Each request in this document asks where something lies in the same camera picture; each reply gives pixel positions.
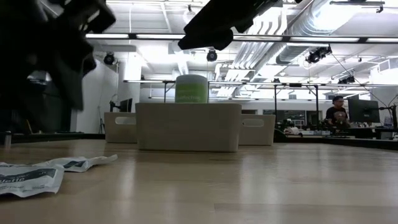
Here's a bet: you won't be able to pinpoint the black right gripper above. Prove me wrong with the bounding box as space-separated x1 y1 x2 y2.
177 0 304 52

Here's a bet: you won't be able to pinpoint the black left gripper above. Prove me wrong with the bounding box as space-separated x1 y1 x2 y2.
9 18 98 111

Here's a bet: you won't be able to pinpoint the dark print white packet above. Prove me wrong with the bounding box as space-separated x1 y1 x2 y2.
0 161 65 198
33 154 119 173

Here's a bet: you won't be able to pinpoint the round white ceiling lamp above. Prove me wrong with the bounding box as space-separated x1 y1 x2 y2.
182 4 200 26

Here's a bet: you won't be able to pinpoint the dark glass partition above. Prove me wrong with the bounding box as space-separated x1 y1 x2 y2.
0 77 75 135

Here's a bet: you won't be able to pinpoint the white light strip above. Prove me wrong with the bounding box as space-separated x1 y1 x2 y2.
289 36 361 43
136 34 186 40
366 37 398 43
85 33 130 39
233 34 284 41

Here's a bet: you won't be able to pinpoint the silver ceiling pipes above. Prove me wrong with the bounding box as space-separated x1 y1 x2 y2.
231 12 289 71

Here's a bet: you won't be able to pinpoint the black background ledge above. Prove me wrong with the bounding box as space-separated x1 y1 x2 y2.
12 132 106 141

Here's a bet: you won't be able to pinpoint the small black monitor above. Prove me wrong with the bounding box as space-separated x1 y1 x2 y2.
119 98 134 113

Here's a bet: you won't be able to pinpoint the white plastic storage bin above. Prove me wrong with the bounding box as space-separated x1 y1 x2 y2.
238 113 276 146
104 111 137 144
135 103 243 153

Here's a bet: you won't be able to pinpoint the green wipes canister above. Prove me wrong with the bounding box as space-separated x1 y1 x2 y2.
174 73 209 104

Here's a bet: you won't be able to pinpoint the small black ceiling device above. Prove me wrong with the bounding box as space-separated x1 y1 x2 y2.
337 75 356 85

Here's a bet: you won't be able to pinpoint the person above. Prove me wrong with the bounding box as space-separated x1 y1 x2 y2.
325 95 351 129

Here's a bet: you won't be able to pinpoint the black computer monitor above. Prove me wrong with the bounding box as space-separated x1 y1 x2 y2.
347 98 381 124

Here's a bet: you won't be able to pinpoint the dark background desk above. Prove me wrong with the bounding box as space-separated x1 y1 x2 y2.
273 134 398 151

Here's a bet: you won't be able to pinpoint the black dome ceiling camera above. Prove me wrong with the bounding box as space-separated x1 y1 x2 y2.
103 52 116 66
206 49 219 63

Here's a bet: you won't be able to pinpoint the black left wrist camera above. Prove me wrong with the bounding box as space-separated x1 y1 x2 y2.
60 0 117 34

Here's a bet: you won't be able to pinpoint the black overhead frame beam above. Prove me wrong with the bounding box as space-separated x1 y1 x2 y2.
85 30 398 44

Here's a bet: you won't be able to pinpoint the large spiral ceiling duct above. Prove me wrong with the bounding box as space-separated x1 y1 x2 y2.
275 0 369 65

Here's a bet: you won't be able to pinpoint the black metal workstation frame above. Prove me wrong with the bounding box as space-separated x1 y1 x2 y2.
123 79 398 126

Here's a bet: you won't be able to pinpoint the black ceiling camera cluster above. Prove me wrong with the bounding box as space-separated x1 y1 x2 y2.
305 45 333 65

